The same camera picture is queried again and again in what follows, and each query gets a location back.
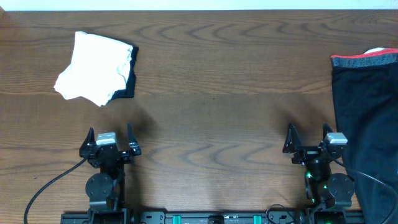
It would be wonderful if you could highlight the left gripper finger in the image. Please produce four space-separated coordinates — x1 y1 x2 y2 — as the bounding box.
127 123 139 152
81 128 95 151

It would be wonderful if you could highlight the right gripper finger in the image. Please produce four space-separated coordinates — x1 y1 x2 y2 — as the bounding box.
322 123 333 141
282 123 302 153

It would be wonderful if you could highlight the black pants red waistband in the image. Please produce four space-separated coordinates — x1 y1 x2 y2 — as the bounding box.
331 49 397 223

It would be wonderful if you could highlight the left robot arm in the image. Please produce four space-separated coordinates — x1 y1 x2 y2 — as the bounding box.
79 124 141 224

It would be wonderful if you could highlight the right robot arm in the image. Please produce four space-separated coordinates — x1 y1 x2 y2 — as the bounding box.
282 123 354 223

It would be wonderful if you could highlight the black folded garment under white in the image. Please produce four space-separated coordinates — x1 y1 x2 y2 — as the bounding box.
111 45 139 100

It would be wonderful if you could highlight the white folded cloth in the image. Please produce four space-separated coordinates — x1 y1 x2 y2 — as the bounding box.
54 31 132 107

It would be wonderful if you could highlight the white crumpled garment right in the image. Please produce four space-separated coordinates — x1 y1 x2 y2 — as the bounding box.
363 47 386 54

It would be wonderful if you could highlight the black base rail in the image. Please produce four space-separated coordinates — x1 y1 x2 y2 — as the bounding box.
60 210 364 224

